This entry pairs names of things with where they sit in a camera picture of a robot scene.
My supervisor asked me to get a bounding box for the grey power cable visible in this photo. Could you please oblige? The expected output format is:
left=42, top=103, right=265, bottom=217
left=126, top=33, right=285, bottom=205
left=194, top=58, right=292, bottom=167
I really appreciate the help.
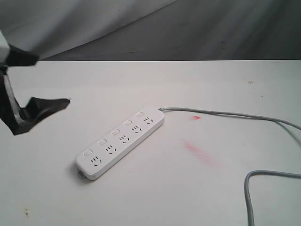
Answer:
left=158, top=107, right=301, bottom=226

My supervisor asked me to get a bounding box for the white five-outlet power strip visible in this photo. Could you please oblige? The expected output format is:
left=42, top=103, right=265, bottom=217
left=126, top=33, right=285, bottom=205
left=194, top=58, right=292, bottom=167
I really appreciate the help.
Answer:
left=75, top=106, right=165, bottom=180

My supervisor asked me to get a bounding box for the grey backdrop cloth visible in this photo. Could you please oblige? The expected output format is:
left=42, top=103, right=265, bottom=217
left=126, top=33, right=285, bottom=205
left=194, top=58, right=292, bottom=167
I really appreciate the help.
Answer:
left=0, top=0, right=301, bottom=61

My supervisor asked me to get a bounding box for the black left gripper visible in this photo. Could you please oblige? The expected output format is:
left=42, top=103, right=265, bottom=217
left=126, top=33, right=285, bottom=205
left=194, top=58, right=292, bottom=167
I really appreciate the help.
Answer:
left=0, top=44, right=70, bottom=136

